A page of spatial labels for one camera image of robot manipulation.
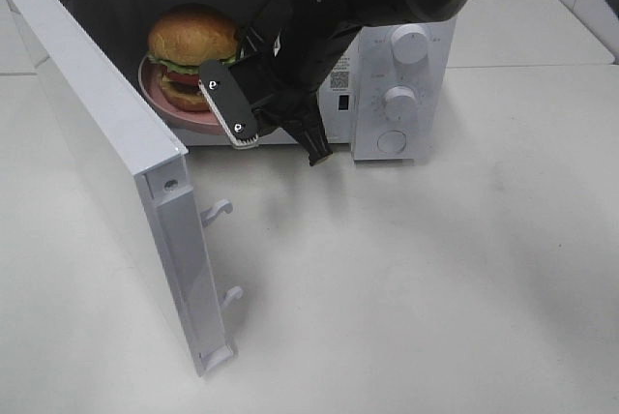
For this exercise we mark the burger with lettuce and tomato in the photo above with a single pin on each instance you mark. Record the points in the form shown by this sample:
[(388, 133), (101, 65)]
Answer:
[(180, 41)]

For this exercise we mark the white lower microwave knob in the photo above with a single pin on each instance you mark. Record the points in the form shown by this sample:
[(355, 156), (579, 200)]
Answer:
[(400, 104)]

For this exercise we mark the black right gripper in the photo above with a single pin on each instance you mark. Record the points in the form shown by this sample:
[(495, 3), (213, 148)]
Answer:
[(282, 79)]

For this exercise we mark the white microwave door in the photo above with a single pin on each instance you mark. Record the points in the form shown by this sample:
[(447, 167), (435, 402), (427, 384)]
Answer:
[(116, 167)]

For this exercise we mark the white microwave knob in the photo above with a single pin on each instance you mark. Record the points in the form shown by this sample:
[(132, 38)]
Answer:
[(400, 104), (410, 43)]

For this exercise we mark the pink round plate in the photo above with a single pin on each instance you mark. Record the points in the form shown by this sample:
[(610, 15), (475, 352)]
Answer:
[(202, 123)]

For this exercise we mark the white upper microwave knob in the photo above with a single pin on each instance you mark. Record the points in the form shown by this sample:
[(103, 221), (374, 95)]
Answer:
[(410, 43)]

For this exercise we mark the white microwave oven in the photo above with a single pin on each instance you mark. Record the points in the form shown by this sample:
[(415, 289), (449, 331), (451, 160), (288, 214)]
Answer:
[(378, 88)]

